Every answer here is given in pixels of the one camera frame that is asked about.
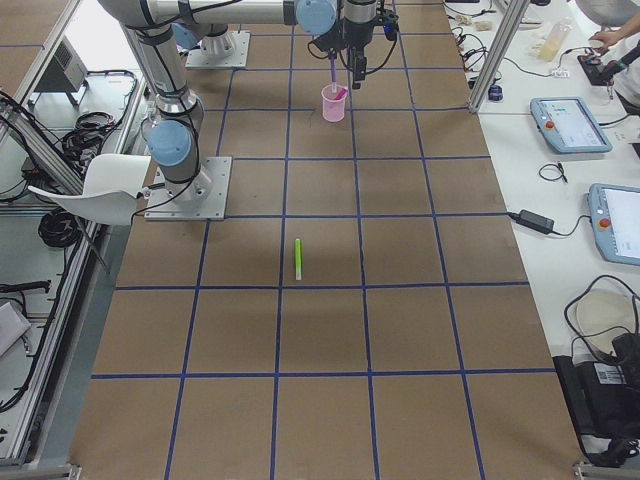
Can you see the blue teach pendant upper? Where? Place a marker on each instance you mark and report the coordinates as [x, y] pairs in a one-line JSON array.
[[568, 126]]

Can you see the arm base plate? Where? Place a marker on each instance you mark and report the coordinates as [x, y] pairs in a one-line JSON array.
[[226, 51], [205, 198]]

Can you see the green pen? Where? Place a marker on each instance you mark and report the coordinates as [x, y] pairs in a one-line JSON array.
[[298, 265]]

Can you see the person hand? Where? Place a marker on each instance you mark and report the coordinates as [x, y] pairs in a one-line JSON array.
[[602, 41]]

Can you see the black power adapter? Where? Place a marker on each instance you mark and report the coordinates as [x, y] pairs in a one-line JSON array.
[[533, 221]]

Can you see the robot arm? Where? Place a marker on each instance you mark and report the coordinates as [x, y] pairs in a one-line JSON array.
[[174, 142], [339, 26]]

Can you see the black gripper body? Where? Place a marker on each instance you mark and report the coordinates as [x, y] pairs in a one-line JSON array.
[[355, 36]]

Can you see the blue teach pendant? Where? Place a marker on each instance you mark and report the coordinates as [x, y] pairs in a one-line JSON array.
[[568, 126], [614, 212]]

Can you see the purple pen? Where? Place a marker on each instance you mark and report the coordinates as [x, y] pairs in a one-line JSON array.
[[333, 74]]

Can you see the white chair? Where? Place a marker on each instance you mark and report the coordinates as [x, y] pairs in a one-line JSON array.
[[110, 189]]

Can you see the blue teach pendant lower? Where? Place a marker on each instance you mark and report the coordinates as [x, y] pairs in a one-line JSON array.
[[614, 212]]

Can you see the pink pen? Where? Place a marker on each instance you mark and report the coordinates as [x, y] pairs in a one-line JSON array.
[[341, 94]]

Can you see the pink mesh cup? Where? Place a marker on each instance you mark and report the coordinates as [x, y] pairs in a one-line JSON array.
[[332, 110]]

